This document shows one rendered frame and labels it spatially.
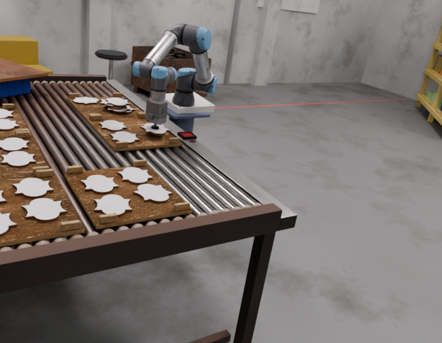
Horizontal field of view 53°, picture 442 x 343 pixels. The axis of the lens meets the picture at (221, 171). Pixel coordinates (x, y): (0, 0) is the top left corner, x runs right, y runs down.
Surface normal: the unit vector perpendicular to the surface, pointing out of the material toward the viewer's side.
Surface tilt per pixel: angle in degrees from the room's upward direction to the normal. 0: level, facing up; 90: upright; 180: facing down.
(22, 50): 90
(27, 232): 0
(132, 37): 90
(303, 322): 0
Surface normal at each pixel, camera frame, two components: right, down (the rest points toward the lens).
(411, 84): -0.82, 0.12
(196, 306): 0.14, -0.91
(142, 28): 0.55, 0.40
